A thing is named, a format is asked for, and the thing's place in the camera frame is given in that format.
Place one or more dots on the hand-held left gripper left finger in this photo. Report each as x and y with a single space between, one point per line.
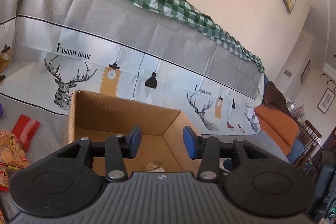
135 140

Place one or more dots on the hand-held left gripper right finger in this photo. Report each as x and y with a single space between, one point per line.
189 142

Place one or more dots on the brown cardboard box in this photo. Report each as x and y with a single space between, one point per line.
105 113

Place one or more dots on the round cracker bag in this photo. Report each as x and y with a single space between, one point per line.
10 153

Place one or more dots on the patterned snack packet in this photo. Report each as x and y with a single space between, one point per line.
153 167

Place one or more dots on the small blue object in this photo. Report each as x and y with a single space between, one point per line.
227 165

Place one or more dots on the orange cushion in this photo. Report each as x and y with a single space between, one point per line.
278 127

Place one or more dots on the brown blanket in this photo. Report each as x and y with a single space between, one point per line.
278 98

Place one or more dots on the red snack packet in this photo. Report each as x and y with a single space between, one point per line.
24 132

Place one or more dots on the wooden chair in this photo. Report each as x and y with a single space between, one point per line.
309 140

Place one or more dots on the small dark framed picture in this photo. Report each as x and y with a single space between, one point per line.
305 71

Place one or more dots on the purple snack packet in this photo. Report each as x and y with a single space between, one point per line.
1 109

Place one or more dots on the dark furniture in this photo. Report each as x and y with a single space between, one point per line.
325 182

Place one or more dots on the small light framed picture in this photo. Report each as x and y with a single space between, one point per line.
326 100

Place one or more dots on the wall switch plate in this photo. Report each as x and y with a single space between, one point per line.
288 73

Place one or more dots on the curled metal wall hook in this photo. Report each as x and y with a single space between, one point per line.
328 80

